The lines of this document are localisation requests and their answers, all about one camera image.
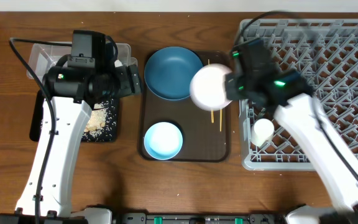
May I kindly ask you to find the blue plate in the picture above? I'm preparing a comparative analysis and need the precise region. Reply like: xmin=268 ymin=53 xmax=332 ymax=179
xmin=144 ymin=47 xmax=203 ymax=101

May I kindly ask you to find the wooden chopstick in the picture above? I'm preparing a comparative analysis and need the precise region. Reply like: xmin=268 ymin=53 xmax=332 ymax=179
xmin=208 ymin=59 xmax=214 ymax=123
xmin=219 ymin=109 xmax=223 ymax=132

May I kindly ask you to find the white bowl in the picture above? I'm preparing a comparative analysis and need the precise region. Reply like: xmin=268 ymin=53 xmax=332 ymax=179
xmin=190 ymin=63 xmax=231 ymax=111

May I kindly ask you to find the light blue bowl with food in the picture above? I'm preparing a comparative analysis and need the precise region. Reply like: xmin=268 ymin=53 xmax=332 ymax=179
xmin=143 ymin=122 xmax=184 ymax=161

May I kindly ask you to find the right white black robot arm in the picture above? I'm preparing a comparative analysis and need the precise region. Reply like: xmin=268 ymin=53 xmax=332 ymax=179
xmin=224 ymin=70 xmax=358 ymax=223

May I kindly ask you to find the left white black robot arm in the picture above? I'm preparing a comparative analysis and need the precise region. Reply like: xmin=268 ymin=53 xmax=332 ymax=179
xmin=0 ymin=65 xmax=142 ymax=223

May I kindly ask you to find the spilled rice food waste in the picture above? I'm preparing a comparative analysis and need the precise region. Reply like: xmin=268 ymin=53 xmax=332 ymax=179
xmin=81 ymin=99 xmax=119 ymax=142

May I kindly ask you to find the grey dishwasher rack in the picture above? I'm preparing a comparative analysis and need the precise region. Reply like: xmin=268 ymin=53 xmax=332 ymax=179
xmin=239 ymin=19 xmax=358 ymax=170

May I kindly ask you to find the white cup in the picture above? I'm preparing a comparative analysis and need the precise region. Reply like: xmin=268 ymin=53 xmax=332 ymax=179
xmin=251 ymin=118 xmax=275 ymax=147

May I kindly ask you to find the black plastic tray bin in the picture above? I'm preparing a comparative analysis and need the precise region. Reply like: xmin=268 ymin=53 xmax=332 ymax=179
xmin=29 ymin=90 xmax=120 ymax=143

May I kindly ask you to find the dark brown serving tray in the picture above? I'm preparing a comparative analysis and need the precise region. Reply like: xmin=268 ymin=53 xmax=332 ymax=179
xmin=138 ymin=49 xmax=231 ymax=163

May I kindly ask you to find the clear plastic bin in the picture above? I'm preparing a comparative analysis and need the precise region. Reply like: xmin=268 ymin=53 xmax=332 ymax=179
xmin=28 ymin=43 xmax=137 ymax=81

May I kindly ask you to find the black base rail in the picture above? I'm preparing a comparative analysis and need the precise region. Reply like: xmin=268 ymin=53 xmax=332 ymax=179
xmin=0 ymin=207 xmax=291 ymax=224

